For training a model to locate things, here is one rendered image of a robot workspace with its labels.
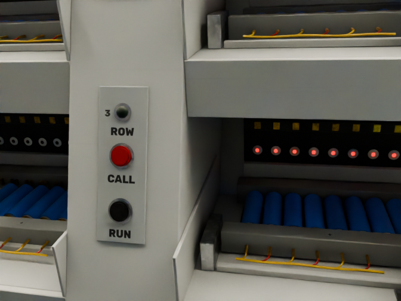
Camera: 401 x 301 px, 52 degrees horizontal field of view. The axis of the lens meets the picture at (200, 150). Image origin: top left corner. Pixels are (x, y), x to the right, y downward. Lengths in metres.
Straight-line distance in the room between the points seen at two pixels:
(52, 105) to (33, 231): 0.13
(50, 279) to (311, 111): 0.26
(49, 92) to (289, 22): 0.21
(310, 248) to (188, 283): 0.11
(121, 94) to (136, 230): 0.11
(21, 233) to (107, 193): 0.13
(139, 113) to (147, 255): 0.11
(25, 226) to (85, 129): 0.14
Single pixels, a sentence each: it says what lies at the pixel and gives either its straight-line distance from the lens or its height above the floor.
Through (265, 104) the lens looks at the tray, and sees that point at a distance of 0.31.
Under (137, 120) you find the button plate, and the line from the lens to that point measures 0.32.
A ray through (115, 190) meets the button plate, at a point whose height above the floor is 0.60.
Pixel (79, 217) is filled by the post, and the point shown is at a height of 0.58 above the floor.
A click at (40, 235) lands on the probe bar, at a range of 0.43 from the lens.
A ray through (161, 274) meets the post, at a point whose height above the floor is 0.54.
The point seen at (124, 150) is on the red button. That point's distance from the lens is 0.32.
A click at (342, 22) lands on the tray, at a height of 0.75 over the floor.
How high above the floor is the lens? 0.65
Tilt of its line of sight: 2 degrees down
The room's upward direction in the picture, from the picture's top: 2 degrees clockwise
